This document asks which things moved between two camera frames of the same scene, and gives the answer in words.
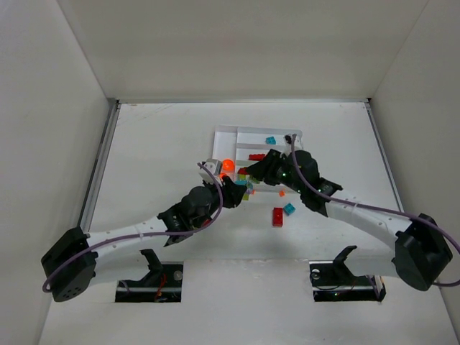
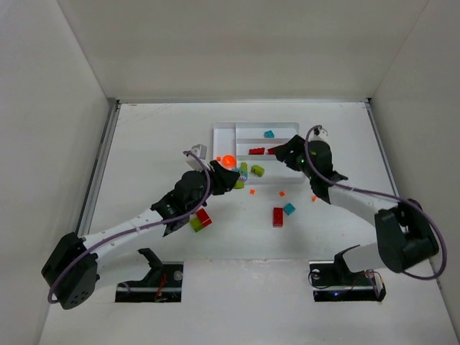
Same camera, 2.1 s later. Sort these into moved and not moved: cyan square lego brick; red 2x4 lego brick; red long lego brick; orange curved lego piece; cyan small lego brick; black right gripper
Moved: red 2x4 lego brick; black right gripper; cyan small lego brick; orange curved lego piece
Not moved: red long lego brick; cyan square lego brick
